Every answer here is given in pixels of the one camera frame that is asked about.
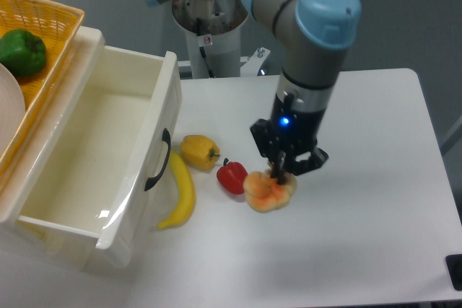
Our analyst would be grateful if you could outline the black drawer handle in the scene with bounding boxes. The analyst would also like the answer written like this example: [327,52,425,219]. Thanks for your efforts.
[144,128,172,192]

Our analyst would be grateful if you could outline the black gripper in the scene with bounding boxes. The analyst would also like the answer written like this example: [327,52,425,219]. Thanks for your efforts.
[250,93,328,184]

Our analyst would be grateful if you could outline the green bell pepper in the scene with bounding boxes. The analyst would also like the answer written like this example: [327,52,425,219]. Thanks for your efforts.
[1,29,47,78]

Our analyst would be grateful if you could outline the metal bracket behind table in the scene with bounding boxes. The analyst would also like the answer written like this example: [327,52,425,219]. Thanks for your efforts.
[240,47,271,77]

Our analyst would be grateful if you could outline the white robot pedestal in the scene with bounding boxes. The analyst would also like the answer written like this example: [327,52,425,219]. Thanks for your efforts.
[172,0,248,79]

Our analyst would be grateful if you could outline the white open upper drawer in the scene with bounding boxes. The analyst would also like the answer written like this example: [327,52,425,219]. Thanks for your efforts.
[18,47,181,252]

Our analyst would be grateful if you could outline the yellow bell pepper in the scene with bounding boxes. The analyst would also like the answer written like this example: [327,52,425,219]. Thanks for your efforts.
[180,135,220,171]

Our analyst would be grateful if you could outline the black object at table edge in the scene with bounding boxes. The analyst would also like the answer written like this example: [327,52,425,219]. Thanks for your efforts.
[445,254,462,291]

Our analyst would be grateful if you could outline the white plate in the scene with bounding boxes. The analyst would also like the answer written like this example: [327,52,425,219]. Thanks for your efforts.
[0,65,25,154]

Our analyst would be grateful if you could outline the black cable on pedestal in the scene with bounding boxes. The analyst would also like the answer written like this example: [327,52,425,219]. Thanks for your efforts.
[196,17,216,79]

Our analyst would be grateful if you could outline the yellow woven basket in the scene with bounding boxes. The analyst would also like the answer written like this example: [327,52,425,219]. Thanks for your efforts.
[1,0,84,173]

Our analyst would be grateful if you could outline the yellow banana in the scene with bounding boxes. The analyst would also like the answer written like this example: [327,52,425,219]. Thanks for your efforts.
[156,151,196,229]

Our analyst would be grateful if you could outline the red bell pepper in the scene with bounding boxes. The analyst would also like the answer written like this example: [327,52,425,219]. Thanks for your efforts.
[217,158,248,195]

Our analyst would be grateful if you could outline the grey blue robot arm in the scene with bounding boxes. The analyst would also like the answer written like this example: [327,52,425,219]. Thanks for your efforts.
[145,0,362,183]

